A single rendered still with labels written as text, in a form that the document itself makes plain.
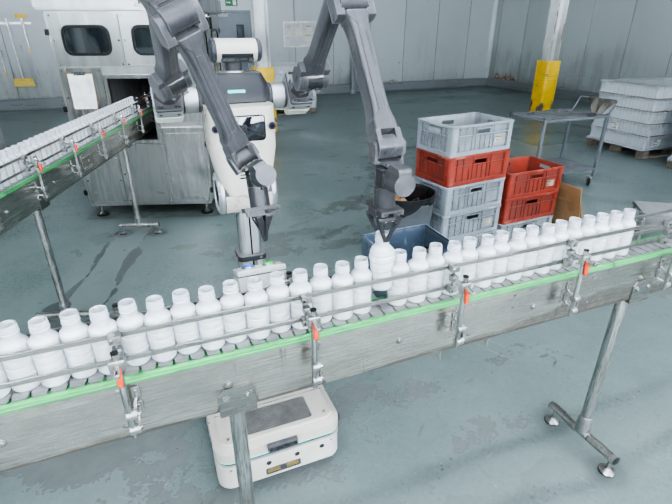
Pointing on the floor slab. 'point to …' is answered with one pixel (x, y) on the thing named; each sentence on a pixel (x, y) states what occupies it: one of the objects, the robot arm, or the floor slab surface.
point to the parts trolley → (566, 134)
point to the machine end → (134, 41)
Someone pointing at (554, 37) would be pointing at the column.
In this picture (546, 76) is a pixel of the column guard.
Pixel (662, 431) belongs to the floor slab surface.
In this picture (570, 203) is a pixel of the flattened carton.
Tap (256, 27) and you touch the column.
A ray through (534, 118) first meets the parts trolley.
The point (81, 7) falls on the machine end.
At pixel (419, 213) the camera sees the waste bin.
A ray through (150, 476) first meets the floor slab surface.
